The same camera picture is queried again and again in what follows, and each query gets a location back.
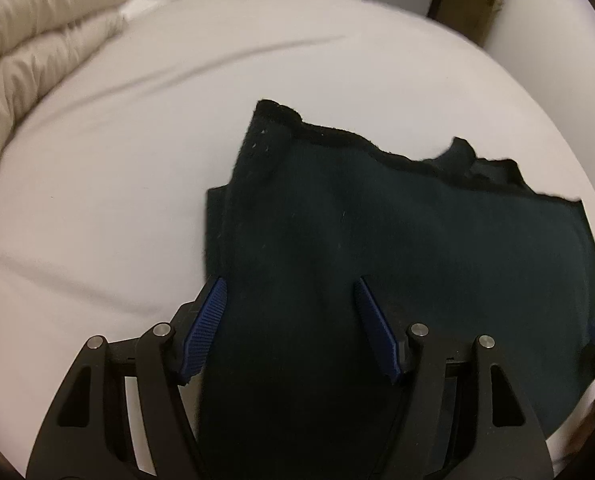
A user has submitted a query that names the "beige folded duvet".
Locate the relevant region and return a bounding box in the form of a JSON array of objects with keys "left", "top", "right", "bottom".
[{"left": 0, "top": 0, "right": 130, "bottom": 154}]

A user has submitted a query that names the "dark green knit garment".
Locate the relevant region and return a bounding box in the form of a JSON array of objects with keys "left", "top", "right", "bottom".
[{"left": 199, "top": 101, "right": 595, "bottom": 479}]

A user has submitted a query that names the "white bed mattress sheet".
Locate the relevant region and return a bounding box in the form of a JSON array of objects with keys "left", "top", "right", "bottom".
[{"left": 0, "top": 0, "right": 595, "bottom": 470}]

